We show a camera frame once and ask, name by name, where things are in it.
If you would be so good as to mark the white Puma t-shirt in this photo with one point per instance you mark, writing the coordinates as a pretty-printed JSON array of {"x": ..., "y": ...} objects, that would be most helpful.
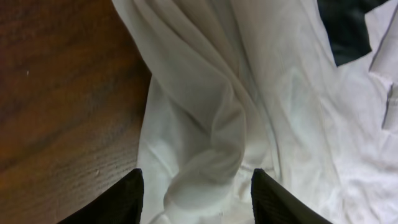
[{"x": 244, "y": 85}]

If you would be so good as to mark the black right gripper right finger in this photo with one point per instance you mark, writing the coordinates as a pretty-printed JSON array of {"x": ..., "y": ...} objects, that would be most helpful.
[{"x": 272, "y": 204}]

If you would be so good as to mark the folded black garment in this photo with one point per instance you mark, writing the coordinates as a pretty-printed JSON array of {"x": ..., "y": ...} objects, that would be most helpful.
[{"x": 345, "y": 25}]

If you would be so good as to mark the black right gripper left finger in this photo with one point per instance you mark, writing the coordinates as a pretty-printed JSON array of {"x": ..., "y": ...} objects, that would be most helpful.
[{"x": 122, "y": 203}]

